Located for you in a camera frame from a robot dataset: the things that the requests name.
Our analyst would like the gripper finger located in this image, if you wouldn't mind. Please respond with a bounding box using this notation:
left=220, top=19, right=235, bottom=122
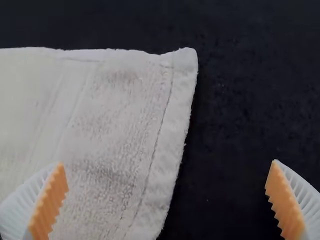
left=264, top=159, right=320, bottom=240
left=0, top=161, right=69, bottom=240

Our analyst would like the pale towel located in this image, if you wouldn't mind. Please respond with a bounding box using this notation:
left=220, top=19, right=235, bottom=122
left=0, top=46, right=199, bottom=240

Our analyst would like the black mat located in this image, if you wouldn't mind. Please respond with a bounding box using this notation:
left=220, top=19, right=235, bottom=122
left=0, top=0, right=320, bottom=240

